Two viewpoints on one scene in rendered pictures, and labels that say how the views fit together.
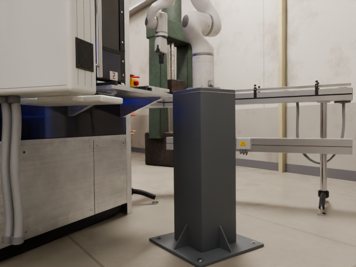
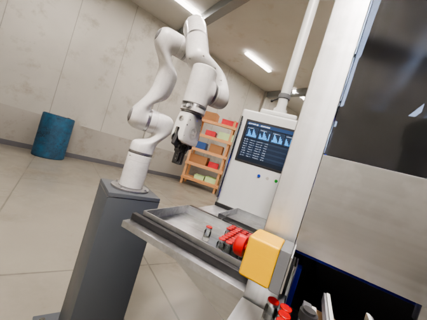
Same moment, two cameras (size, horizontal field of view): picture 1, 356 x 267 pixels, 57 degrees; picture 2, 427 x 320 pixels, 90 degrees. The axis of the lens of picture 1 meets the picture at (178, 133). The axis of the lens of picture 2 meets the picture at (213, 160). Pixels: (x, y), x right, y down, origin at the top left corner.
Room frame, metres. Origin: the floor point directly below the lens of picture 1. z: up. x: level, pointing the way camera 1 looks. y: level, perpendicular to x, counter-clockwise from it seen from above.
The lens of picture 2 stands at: (2.93, 0.21, 1.14)
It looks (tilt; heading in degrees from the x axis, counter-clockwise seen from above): 1 degrees down; 179
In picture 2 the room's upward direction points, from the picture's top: 17 degrees clockwise
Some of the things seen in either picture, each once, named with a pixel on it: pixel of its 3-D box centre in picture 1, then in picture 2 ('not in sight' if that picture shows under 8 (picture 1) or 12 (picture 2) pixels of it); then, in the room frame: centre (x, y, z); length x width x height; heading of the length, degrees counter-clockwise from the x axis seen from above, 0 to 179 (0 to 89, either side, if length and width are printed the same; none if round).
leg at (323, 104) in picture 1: (323, 150); not in sight; (2.56, -1.14, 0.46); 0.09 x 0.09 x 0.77; 63
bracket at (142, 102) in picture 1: (140, 107); (193, 273); (2.30, 0.26, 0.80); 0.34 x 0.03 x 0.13; 63
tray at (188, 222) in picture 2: (138, 91); (206, 230); (2.22, 0.27, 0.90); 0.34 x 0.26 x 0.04; 62
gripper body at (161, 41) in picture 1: (161, 44); (187, 127); (2.21, 0.11, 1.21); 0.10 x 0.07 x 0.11; 153
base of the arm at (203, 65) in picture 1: (203, 73); (135, 171); (1.82, -0.14, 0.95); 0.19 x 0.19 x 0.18
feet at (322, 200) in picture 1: (323, 198); not in sight; (2.56, -1.14, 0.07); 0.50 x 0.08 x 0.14; 153
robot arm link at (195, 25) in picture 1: (198, 34); (152, 134); (1.80, -0.12, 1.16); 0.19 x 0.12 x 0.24; 122
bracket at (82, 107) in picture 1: (91, 104); not in sight; (1.86, 0.49, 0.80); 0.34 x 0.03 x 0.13; 63
